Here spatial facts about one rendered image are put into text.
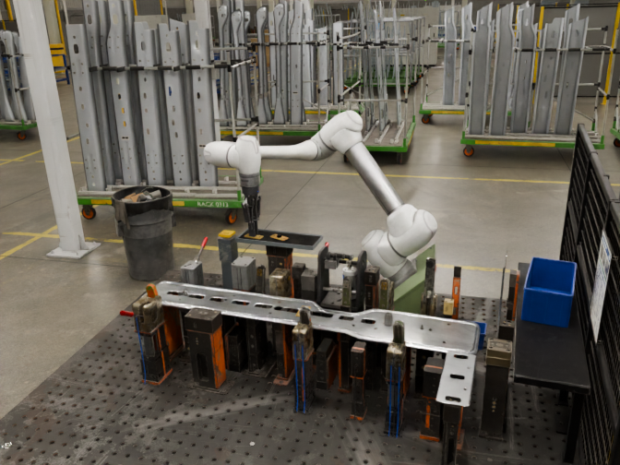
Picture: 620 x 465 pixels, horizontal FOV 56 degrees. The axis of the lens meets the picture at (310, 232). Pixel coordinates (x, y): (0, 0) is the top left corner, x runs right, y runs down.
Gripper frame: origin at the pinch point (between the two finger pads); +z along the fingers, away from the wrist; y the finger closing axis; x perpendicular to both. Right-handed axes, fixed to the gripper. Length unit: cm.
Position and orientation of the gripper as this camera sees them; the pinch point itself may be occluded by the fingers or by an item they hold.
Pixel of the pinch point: (253, 228)
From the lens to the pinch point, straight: 262.6
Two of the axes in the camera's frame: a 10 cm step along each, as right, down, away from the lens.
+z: 0.3, 9.3, 3.6
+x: 8.9, 1.4, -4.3
